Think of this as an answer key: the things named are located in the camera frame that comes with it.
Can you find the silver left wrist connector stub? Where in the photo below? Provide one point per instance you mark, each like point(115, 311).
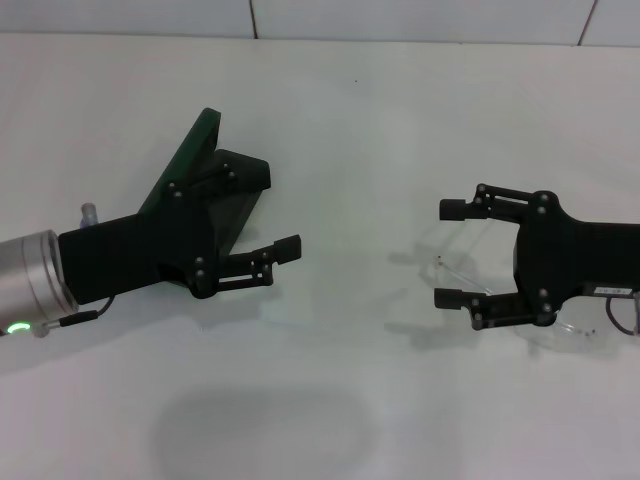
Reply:
point(90, 215)

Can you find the green glasses case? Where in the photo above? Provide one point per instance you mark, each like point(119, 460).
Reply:
point(250, 172)

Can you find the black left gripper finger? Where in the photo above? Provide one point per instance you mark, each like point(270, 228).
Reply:
point(287, 247)

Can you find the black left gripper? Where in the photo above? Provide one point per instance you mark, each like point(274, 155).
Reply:
point(125, 250)

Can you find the clear frame glasses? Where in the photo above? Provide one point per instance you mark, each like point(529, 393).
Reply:
point(580, 334)

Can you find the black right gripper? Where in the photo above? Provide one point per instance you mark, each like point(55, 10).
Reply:
point(565, 255)

